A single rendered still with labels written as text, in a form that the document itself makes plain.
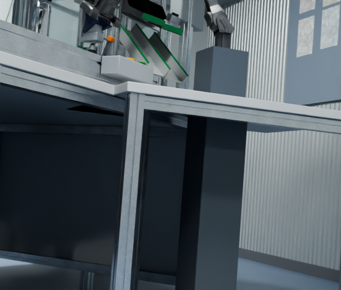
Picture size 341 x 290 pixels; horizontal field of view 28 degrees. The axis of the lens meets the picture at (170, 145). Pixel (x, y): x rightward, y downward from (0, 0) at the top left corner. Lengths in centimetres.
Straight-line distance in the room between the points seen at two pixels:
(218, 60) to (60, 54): 61
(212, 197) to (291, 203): 306
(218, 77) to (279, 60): 339
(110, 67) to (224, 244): 72
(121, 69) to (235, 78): 45
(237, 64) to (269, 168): 331
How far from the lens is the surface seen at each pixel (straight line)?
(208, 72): 235
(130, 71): 216
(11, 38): 183
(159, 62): 264
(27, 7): 237
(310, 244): 511
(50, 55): 195
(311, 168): 514
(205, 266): 230
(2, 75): 171
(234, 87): 236
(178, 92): 201
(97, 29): 241
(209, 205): 229
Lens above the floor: 56
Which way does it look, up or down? 4 degrees up
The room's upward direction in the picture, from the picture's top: 4 degrees clockwise
